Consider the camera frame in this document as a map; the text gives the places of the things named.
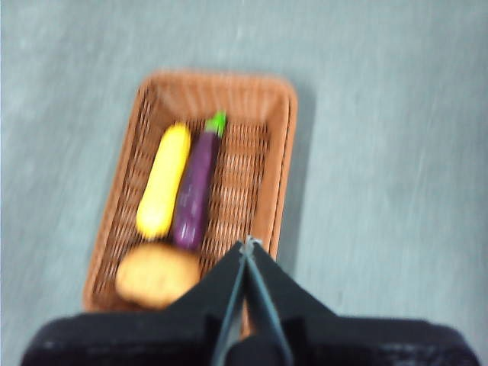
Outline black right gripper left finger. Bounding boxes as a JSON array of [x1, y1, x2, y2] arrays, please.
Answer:
[[21, 240, 249, 366]]

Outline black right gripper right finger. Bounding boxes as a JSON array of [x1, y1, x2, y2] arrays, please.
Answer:
[[228, 239, 481, 366]]

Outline brown potato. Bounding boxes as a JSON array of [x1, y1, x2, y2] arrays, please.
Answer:
[[115, 242, 203, 309]]

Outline purple eggplant with green stem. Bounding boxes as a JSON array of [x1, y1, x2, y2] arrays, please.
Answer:
[[172, 110, 229, 251]]

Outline yellow corn cob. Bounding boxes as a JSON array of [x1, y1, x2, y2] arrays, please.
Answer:
[[136, 122, 192, 239]]

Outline brown wicker basket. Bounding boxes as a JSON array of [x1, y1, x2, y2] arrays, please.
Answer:
[[82, 70, 299, 341]]

